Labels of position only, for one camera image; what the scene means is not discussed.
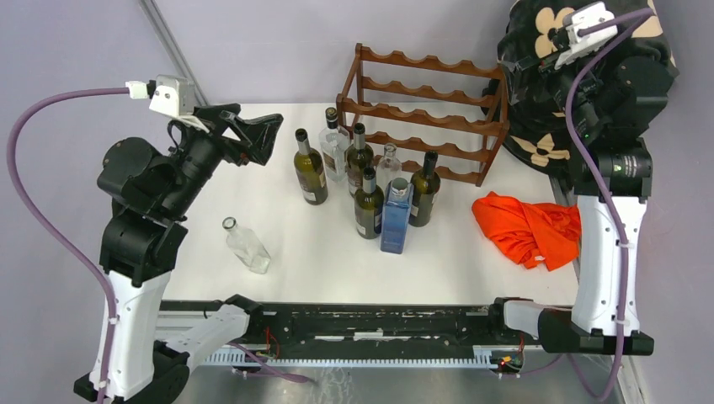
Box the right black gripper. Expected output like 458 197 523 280
504 35 610 137

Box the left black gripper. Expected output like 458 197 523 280
163 102 285 215

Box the blue square bottle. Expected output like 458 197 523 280
381 178 413 254

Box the green wine bottle white label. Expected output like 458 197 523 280
408 151 441 227

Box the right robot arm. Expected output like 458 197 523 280
486 25 676 356

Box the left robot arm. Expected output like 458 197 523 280
74 104 283 403

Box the green wine bottle far left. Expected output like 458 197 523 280
293 128 328 205

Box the clear bottle black cap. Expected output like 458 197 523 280
319 107 350 183

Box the brown wooden wine rack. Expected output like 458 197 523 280
336 43 509 187

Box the green wine bottle middle back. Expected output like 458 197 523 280
346 122 374 197

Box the clear empty lying bottle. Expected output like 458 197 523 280
221 216 271 274

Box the green wine bottle front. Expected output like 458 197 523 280
354 167 385 239

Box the small clear glass bottle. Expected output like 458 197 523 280
376 142 402 194

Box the black floral blanket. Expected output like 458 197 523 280
497 1 679 187

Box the orange cloth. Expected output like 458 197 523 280
472 192 582 271

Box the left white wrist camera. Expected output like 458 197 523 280
125 75 195 119

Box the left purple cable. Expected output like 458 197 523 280
6 87 131 404

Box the black mounting rail base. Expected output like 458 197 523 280
158 300 653 369

